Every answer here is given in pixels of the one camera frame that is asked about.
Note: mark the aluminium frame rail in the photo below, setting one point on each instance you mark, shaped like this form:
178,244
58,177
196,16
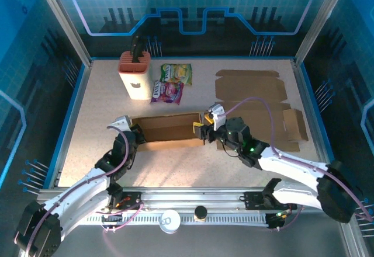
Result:
190,194

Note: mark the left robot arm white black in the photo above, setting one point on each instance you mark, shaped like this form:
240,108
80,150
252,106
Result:
79,192

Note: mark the black round knob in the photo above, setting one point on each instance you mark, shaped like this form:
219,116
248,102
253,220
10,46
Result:
200,211

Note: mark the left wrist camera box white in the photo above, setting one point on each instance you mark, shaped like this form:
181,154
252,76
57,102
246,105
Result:
119,122

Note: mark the brown cardboard box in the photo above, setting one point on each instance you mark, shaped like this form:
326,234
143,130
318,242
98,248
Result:
172,144
248,87

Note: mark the cream knife block orange top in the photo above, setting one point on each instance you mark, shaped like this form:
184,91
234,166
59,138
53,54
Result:
135,81

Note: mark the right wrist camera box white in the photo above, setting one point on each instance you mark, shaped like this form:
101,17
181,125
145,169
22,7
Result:
217,112

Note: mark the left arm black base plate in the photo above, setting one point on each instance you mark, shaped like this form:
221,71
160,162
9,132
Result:
131,200

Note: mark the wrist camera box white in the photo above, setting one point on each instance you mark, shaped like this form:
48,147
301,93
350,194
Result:
119,122
217,112

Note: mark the yellow green candy bag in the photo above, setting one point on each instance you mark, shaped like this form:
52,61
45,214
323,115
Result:
175,73

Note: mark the purple candy bag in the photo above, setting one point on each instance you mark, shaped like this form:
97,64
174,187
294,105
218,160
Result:
166,92

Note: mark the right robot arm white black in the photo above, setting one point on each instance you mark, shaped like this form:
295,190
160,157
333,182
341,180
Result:
292,163

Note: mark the white round lid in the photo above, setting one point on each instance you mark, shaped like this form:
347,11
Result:
170,221

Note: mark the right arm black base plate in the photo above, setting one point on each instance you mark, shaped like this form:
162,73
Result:
254,200

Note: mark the aluminium frame post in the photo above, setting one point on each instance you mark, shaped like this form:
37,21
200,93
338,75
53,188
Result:
327,6
64,20

